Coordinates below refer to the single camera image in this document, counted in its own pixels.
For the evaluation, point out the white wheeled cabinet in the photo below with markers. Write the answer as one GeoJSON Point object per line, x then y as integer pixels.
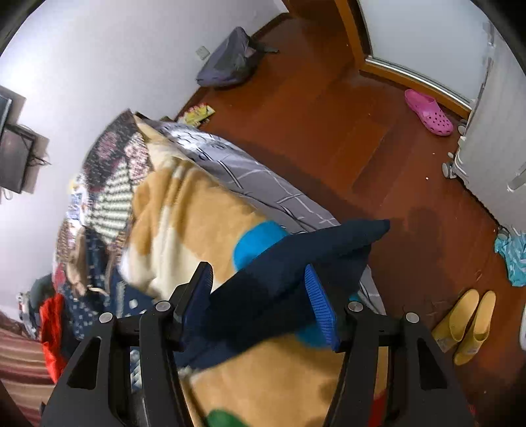
{"type": "Point", "coordinates": [493, 156]}

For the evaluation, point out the red garment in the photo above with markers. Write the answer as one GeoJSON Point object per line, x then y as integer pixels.
{"type": "Point", "coordinates": [53, 328]}

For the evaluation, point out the dark cloth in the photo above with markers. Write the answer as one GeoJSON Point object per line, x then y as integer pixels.
{"type": "Point", "coordinates": [43, 289]}

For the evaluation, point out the tan blanket with blue circles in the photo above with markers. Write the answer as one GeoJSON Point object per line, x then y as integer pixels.
{"type": "Point", "coordinates": [185, 213]}

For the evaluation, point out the multicoloured patterned blanket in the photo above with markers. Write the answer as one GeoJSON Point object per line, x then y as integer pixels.
{"type": "Point", "coordinates": [111, 197]}

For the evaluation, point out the wall-mounted black monitor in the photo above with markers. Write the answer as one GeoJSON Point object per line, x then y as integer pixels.
{"type": "Point", "coordinates": [40, 164]}

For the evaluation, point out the yellow snack packet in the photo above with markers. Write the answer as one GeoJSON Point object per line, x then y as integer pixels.
{"type": "Point", "coordinates": [197, 115]}

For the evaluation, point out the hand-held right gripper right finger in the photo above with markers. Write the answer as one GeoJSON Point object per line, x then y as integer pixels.
{"type": "Point", "coordinates": [322, 308]}

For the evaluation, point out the red striped cloth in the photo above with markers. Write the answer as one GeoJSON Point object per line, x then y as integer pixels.
{"type": "Point", "coordinates": [22, 365]}

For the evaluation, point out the green cloth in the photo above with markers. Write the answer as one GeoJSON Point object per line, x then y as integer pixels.
{"type": "Point", "coordinates": [226, 418]}

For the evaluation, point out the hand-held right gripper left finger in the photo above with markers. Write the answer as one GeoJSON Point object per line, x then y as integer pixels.
{"type": "Point", "coordinates": [200, 287]}

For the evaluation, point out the navy garment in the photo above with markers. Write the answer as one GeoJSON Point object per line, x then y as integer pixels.
{"type": "Point", "coordinates": [267, 283]}

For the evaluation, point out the white wall socket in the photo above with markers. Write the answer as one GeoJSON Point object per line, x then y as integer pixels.
{"type": "Point", "coordinates": [202, 52]}

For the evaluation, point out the wooden door frame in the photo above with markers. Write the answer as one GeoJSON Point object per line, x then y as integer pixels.
{"type": "Point", "coordinates": [349, 33]}

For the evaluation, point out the teal cloth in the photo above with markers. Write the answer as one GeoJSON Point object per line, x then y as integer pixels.
{"type": "Point", "coordinates": [511, 254]}

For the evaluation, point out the pink clog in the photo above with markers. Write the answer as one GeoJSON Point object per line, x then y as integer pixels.
{"type": "Point", "coordinates": [427, 111]}

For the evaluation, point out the grey line-patterned bed sheet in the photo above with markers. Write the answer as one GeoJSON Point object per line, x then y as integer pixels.
{"type": "Point", "coordinates": [254, 180]}

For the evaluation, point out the grey backpack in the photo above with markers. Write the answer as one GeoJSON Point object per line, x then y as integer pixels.
{"type": "Point", "coordinates": [226, 61]}

